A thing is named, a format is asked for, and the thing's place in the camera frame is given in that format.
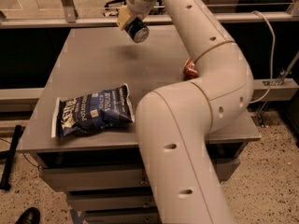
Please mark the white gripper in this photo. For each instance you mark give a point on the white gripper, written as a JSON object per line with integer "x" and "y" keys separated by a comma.
{"x": 135, "y": 4}

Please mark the blue pepsi can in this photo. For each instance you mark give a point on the blue pepsi can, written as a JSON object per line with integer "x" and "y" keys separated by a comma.
{"x": 137, "y": 30}

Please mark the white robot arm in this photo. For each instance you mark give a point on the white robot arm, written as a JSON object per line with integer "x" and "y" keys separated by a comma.
{"x": 172, "y": 122}

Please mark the orange soda can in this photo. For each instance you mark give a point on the orange soda can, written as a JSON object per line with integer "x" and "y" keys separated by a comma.
{"x": 189, "y": 70}

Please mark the grey metal railing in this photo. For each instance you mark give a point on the grey metal railing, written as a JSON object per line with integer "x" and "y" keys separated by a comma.
{"x": 80, "y": 13}

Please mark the blue kettle chips bag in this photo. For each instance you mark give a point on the blue kettle chips bag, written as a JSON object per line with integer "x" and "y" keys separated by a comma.
{"x": 92, "y": 112}

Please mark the grey drawer cabinet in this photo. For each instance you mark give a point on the grey drawer cabinet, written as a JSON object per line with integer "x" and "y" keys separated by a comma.
{"x": 123, "y": 126}

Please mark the top grey drawer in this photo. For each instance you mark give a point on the top grey drawer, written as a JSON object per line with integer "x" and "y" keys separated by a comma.
{"x": 110, "y": 175}

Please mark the grey drawer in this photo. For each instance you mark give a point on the grey drawer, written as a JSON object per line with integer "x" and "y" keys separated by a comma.
{"x": 110, "y": 175}
{"x": 111, "y": 199}
{"x": 124, "y": 216}

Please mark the black stand leg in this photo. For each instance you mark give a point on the black stand leg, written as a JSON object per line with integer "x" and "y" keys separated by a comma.
{"x": 8, "y": 157}

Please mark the middle grey drawer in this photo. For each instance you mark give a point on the middle grey drawer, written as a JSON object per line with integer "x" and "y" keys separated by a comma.
{"x": 111, "y": 199}

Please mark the bottom grey drawer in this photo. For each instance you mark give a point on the bottom grey drawer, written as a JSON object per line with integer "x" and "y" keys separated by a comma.
{"x": 124, "y": 216}

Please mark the black shoe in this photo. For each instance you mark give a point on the black shoe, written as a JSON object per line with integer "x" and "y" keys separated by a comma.
{"x": 29, "y": 216}

